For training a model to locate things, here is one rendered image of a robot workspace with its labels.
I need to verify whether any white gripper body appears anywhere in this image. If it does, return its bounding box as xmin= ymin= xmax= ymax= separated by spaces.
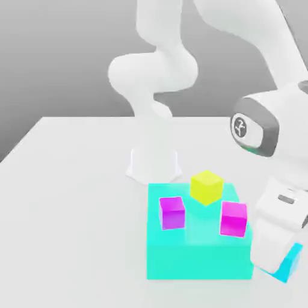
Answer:
xmin=249 ymin=207 xmax=308 ymax=274

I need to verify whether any small cyan cube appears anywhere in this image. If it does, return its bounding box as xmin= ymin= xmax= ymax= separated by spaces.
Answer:
xmin=259 ymin=242 xmax=304 ymax=284

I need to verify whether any small magenta cube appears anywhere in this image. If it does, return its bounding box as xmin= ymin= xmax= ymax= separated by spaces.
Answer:
xmin=219 ymin=200 xmax=248 ymax=239

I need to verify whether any small yellow cube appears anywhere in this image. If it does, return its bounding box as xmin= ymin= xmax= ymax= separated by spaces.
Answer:
xmin=189 ymin=170 xmax=225 ymax=207

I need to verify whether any small purple cube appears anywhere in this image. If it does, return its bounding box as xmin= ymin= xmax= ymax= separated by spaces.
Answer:
xmin=158 ymin=196 xmax=186 ymax=231

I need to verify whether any large turquoise box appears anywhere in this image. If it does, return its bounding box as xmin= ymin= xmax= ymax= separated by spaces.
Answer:
xmin=146 ymin=182 xmax=255 ymax=281

